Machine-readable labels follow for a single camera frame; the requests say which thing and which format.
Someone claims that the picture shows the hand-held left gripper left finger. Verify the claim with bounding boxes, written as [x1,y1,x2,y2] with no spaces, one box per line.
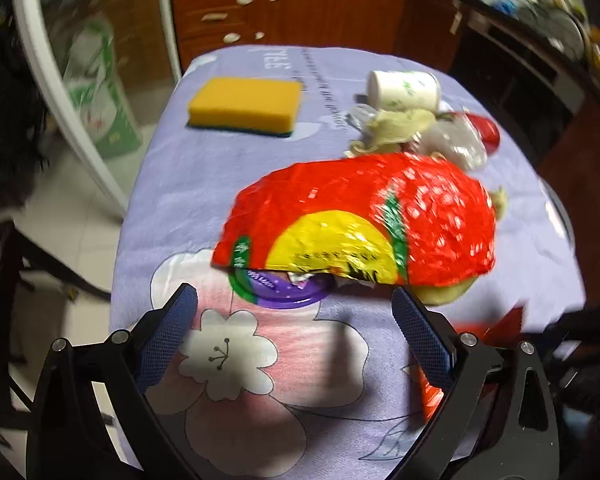
[26,283,201,480]

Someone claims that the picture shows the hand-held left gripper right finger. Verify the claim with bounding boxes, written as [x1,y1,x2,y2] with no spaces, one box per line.
[391,287,561,480]

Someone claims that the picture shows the red and yellow snack bag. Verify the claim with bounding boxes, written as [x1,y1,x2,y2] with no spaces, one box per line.
[211,152,497,291]

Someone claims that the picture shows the clear plastic wrapper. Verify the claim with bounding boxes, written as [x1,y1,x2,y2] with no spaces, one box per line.
[415,115,489,171]

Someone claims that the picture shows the red plastic wrapper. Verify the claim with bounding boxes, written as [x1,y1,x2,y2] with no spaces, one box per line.
[462,113,501,151]

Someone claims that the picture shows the banana peel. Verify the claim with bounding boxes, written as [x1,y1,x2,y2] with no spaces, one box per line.
[415,272,481,307]

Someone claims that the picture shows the purple round lid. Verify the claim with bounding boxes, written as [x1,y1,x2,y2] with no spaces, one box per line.
[228,267,338,309]

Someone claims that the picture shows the purple floral printed cloth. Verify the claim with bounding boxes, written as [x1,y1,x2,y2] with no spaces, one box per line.
[111,45,588,466]

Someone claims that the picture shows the black chair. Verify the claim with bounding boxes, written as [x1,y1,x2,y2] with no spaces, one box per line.
[0,220,113,441]

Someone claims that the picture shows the green white sack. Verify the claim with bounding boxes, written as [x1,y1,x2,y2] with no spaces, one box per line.
[62,17,143,161]

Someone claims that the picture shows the yellow sponge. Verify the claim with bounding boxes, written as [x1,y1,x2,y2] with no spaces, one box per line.
[187,77,303,138]

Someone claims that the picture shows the white paper cup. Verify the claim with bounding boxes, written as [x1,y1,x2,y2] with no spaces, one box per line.
[367,70,441,112]

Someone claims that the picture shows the metal dish rack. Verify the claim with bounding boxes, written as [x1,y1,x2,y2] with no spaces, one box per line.
[517,0,588,61]

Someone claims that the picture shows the brown wooden cabinet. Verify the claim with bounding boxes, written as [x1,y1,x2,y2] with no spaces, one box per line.
[169,0,468,73]

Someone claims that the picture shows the white door frame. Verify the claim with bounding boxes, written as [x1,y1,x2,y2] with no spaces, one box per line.
[12,0,128,221]

